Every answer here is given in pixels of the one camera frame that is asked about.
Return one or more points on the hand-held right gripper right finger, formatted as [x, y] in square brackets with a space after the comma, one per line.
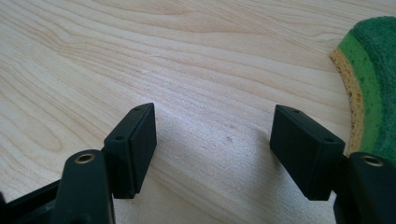
[306, 155]

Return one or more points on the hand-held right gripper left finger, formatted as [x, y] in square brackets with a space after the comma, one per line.
[130, 152]

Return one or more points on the green and yellow sponge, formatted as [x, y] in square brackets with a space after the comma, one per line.
[370, 87]

